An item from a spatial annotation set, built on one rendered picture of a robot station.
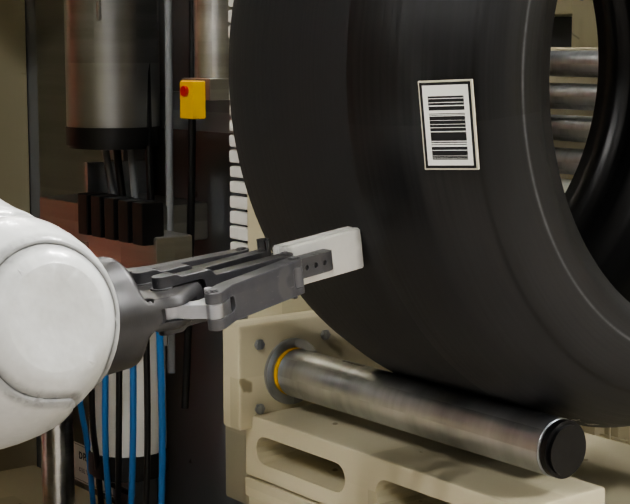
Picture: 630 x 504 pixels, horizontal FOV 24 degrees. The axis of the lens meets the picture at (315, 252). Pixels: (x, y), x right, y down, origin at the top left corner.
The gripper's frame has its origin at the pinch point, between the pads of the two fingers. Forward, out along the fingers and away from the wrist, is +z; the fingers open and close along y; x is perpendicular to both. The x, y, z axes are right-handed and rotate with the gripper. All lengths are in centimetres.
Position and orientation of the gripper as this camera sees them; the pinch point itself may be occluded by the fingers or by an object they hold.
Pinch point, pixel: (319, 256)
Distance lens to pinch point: 104.3
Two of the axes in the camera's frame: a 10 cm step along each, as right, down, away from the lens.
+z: 7.9, -2.1, 5.8
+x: 1.0, 9.7, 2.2
